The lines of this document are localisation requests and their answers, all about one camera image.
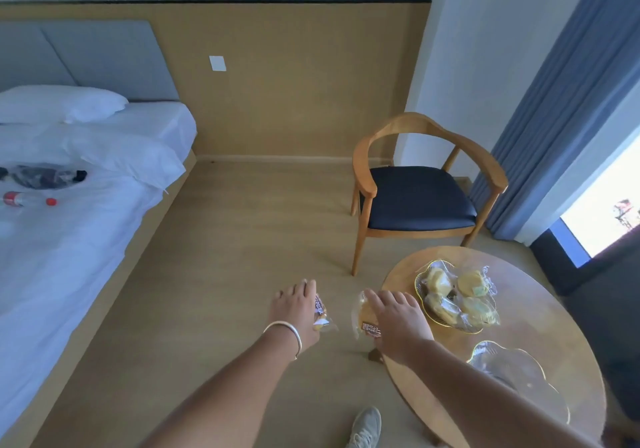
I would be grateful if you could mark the person's right hand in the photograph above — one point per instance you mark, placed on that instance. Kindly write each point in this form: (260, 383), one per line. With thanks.
(402, 327)

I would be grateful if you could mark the person's left hand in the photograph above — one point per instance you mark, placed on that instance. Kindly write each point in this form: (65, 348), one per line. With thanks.
(295, 315)

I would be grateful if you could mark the person's left fingers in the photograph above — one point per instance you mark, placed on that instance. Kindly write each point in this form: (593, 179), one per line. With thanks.
(300, 292)

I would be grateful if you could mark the person's right fingers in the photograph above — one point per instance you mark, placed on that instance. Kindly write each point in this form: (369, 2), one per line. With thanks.
(392, 301)

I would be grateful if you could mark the small bread packet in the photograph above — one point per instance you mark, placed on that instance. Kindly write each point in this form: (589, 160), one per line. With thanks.
(321, 315)

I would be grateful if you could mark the large bread packet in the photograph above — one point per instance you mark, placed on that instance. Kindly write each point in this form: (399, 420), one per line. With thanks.
(365, 320)

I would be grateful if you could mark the person's left forearm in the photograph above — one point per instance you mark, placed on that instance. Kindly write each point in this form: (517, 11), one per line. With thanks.
(235, 397)

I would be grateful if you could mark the person's right forearm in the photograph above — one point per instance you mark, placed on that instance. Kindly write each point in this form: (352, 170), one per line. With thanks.
(480, 397)

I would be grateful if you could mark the wrapped yellow cake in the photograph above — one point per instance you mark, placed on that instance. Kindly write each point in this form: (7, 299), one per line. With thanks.
(439, 281)
(479, 311)
(472, 283)
(442, 309)

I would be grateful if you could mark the glass plate with gold rim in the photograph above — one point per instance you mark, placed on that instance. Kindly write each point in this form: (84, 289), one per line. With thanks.
(520, 377)
(462, 330)

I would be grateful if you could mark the wooden armchair with dark seat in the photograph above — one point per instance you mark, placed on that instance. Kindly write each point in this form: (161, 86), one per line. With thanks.
(417, 197)

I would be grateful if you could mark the grey sneaker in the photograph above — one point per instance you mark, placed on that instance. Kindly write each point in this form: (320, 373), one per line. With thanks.
(366, 430)

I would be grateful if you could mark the round wooden table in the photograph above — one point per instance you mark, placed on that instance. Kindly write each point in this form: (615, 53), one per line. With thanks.
(545, 322)

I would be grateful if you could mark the window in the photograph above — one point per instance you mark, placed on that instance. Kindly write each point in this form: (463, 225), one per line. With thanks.
(605, 212)

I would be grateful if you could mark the white duvet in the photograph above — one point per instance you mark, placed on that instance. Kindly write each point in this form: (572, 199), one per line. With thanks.
(115, 152)

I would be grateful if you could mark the bed with white sheet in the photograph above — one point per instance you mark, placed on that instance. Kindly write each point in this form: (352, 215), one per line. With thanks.
(65, 262)

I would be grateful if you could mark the blue curtain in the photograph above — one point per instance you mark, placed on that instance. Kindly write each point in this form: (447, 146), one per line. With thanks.
(565, 102)

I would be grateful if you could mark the clear bottle with red cap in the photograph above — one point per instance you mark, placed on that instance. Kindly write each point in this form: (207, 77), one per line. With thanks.
(27, 199)

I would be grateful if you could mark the grey padded headboard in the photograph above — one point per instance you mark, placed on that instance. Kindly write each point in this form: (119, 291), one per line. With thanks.
(100, 57)

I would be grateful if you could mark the white pillow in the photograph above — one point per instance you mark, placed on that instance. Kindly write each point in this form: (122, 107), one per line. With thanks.
(55, 104)

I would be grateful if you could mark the white wall switch plate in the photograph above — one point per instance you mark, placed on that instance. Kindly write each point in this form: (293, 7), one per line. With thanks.
(217, 63)

